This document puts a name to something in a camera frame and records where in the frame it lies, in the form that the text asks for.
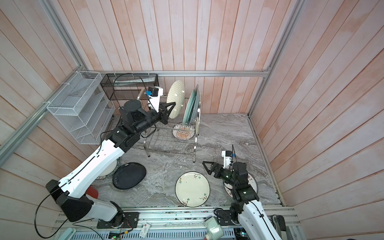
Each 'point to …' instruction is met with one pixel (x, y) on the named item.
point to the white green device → (214, 231)
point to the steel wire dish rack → (162, 142)
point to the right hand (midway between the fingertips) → (207, 164)
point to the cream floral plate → (192, 189)
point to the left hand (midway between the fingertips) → (174, 106)
